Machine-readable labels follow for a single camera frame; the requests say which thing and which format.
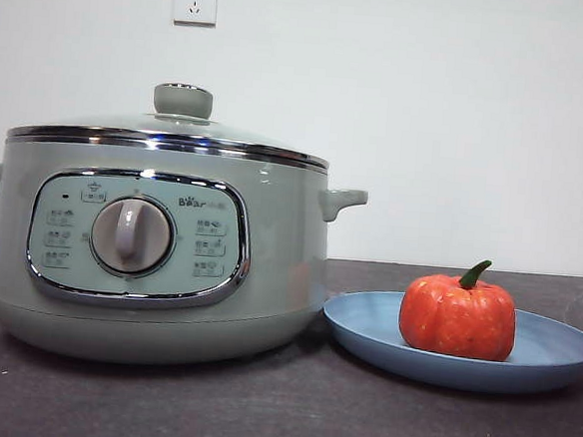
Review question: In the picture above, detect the glass lid with green knob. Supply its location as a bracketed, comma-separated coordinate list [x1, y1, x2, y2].
[4, 70, 334, 172]

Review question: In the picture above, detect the orange pumpkin with green stem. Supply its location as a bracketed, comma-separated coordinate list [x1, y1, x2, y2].
[395, 253, 522, 364]

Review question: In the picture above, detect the pale green electric steamer pot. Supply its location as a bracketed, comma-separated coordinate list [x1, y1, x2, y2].
[0, 133, 371, 382]

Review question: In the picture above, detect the blue round plate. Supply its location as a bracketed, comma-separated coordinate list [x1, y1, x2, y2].
[317, 286, 583, 401]

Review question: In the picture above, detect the grey steamer dial knob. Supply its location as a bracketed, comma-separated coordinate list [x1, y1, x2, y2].
[88, 194, 180, 278]

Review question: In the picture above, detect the white wall socket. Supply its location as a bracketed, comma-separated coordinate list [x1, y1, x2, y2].
[172, 0, 220, 29]

